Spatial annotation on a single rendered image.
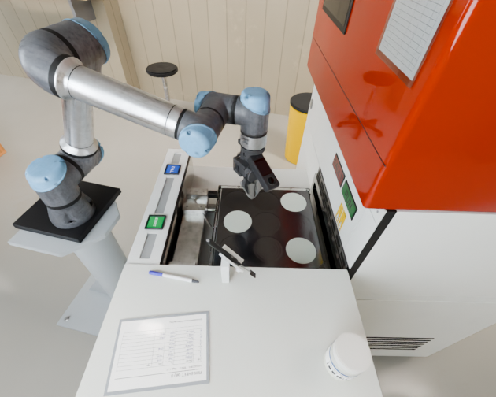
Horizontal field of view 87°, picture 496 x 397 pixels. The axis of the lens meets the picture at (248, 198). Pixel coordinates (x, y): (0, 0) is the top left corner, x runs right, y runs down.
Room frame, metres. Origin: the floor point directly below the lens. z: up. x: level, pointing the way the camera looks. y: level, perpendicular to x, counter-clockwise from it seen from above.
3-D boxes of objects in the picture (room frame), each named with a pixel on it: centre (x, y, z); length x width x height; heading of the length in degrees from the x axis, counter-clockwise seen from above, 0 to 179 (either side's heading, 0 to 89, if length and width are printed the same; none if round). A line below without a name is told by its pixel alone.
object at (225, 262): (0.34, 0.03, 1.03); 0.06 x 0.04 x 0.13; 92
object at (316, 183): (0.61, -0.28, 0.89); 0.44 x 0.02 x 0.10; 2
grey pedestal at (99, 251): (0.65, 0.76, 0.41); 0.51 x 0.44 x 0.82; 79
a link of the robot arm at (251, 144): (0.64, 0.00, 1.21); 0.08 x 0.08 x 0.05
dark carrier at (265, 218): (0.59, -0.07, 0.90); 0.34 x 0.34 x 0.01; 2
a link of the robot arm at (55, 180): (0.64, 0.66, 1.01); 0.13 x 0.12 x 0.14; 169
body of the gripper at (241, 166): (0.64, 0.00, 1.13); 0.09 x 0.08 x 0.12; 39
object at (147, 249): (0.64, 0.29, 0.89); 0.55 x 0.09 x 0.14; 2
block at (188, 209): (0.64, 0.20, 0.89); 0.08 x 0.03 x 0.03; 92
